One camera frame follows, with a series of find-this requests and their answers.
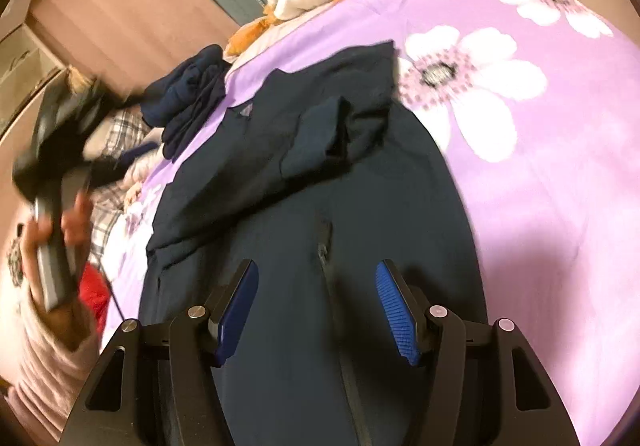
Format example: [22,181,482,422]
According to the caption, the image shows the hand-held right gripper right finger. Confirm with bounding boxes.
[375,259,581,446]

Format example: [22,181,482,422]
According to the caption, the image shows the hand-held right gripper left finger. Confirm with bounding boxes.
[62,259,261,446]

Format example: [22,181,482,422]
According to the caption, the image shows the dark navy jacket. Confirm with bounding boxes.
[137,40,488,446]

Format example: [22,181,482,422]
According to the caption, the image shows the person's left forearm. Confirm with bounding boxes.
[0,231,103,432]

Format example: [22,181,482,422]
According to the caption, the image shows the folded navy clothes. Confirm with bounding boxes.
[140,45,228,162]

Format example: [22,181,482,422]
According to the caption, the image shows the person's left hand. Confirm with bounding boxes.
[22,191,96,277]

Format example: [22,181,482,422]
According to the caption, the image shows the plaid pillow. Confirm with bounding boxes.
[85,109,151,267]

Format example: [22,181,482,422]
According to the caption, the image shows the brown cardboard box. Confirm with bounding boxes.
[0,11,68,139]

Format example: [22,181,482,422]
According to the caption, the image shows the red cloth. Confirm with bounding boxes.
[75,261,112,342]

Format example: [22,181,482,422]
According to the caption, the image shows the purple floral bedsheet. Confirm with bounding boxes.
[97,0,640,446]

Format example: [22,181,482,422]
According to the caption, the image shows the thin black cable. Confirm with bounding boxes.
[92,246,127,323]

